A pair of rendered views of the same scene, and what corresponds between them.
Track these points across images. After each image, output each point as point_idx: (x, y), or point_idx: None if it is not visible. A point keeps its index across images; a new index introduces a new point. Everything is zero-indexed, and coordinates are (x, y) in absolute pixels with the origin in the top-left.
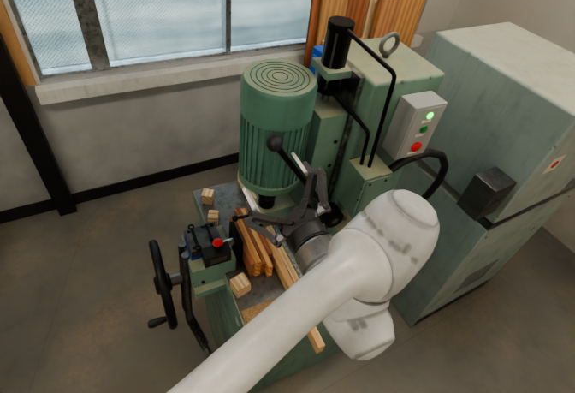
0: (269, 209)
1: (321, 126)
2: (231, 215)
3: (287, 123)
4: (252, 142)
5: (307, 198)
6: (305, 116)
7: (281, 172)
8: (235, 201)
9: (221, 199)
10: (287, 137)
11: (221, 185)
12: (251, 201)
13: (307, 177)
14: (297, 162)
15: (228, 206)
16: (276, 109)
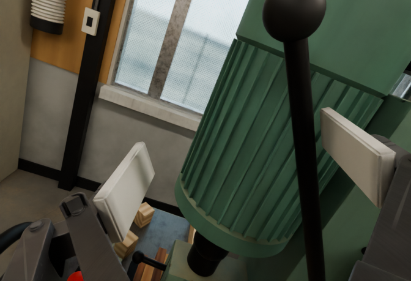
0: (200, 277)
1: (403, 126)
2: (151, 256)
3: (338, 43)
4: (228, 90)
5: (408, 279)
6: (389, 59)
7: (257, 191)
8: (170, 242)
9: (156, 228)
10: (315, 93)
11: (169, 213)
12: (121, 176)
13: (397, 173)
14: (341, 125)
15: (158, 243)
16: None
